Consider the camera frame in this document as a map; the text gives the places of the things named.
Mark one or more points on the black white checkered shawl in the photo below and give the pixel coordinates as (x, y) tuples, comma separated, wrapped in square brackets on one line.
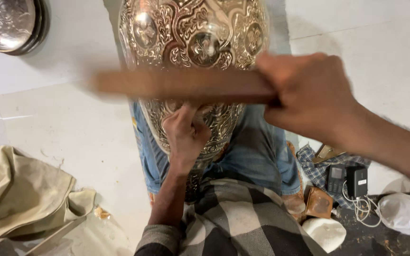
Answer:
[(233, 220)]

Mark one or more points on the brown leather wallet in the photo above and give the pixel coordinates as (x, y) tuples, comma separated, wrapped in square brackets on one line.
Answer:
[(319, 203)]

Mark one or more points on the black charger adapter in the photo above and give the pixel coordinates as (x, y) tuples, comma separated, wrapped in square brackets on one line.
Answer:
[(357, 181)]

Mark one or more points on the brown wooden mallet stick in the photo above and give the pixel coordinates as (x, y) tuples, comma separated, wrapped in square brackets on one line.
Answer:
[(180, 85)]

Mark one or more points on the brown cardboard piece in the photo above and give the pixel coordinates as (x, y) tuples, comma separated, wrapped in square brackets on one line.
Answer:
[(327, 153)]

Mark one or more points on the crumpled orange wrapper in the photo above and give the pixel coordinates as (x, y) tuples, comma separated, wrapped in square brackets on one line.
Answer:
[(101, 213)]

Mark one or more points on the engraved brass vase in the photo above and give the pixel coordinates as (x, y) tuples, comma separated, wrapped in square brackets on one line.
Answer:
[(194, 32)]

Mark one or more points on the person's right fingers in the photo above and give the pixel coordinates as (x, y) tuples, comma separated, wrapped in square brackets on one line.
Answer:
[(278, 103)]

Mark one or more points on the blue plaid cloth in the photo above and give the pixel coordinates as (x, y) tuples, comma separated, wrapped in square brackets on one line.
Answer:
[(319, 167)]

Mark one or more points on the stack of engraved metal plates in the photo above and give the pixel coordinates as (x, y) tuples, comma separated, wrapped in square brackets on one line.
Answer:
[(7, 23)]

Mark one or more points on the beige cloth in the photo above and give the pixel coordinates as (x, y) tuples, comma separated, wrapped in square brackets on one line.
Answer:
[(27, 193)]

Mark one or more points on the person's blue jeans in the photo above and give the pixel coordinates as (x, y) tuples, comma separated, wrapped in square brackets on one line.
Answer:
[(258, 149)]

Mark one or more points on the white cap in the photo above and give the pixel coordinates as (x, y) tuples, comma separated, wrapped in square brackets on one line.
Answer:
[(324, 233)]

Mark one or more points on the black keypad phone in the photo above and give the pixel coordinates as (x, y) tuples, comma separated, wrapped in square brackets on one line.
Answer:
[(335, 177)]

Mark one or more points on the person's left hand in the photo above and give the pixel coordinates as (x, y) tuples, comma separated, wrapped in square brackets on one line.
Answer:
[(184, 134)]

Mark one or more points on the white plastic bag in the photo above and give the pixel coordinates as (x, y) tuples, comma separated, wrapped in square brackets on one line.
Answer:
[(400, 211)]

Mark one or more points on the person's right hand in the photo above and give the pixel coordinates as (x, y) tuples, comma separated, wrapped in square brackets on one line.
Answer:
[(306, 96)]

